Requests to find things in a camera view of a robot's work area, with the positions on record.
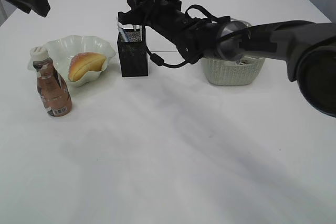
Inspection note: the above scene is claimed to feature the black mesh pen holder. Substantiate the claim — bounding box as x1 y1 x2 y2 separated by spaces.
117 29 149 78

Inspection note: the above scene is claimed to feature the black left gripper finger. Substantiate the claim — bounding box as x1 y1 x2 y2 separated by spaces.
30 0 50 17
9 0 32 14

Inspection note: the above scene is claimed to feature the grey grip ballpoint pen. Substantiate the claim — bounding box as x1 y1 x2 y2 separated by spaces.
140 26 145 42

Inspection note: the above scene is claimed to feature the brown Nescafe coffee bottle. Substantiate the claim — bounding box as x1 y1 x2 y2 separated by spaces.
30 46 72 117

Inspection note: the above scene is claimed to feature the light green woven basket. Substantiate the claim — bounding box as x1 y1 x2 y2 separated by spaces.
201 19 266 87

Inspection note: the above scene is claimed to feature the blue grip ballpoint pen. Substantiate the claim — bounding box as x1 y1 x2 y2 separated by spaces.
117 24 129 42

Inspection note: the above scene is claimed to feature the bread bun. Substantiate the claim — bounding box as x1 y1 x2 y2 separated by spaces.
68 52 107 82

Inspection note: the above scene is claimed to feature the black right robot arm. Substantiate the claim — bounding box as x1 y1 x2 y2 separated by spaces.
118 0 335 116

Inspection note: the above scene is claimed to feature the pale green wavy plate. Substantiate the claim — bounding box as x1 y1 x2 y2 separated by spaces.
27 34 117 88

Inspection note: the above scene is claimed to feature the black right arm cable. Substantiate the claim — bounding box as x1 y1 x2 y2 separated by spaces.
143 4 253 69

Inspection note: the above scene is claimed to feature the clear plastic ruler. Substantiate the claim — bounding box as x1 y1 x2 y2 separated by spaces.
116 17 120 30

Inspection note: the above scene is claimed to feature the paper piece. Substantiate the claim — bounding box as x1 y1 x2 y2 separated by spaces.
236 59 250 65

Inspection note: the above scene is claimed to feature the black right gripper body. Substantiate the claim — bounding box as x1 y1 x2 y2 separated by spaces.
143 1 199 51

